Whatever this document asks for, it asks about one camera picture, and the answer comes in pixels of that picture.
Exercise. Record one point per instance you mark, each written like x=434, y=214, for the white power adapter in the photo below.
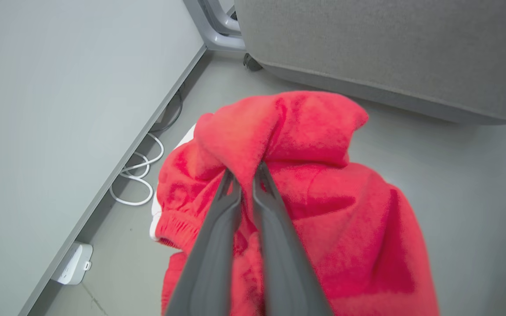
x=74, y=263

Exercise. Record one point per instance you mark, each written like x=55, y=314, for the grey fabric sofa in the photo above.
x=389, y=48

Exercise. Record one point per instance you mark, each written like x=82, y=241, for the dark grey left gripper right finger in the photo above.
x=283, y=263

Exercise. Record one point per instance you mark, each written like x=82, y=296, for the white laundry basket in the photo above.
x=153, y=228

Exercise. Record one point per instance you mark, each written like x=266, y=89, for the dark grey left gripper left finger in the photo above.
x=211, y=254

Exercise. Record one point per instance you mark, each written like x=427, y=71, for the black sofa foot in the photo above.
x=252, y=62

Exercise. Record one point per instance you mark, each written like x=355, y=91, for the red fleece garment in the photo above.
x=332, y=210

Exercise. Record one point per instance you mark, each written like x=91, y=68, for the light grey metal frame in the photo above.
x=218, y=37

